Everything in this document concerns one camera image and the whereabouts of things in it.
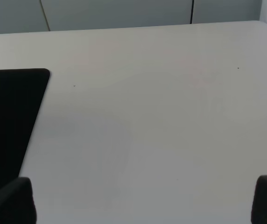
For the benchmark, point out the black mouse pad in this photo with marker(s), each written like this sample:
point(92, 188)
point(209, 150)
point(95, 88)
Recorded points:
point(21, 95)

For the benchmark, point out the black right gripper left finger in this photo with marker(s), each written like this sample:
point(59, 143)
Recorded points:
point(17, 203)

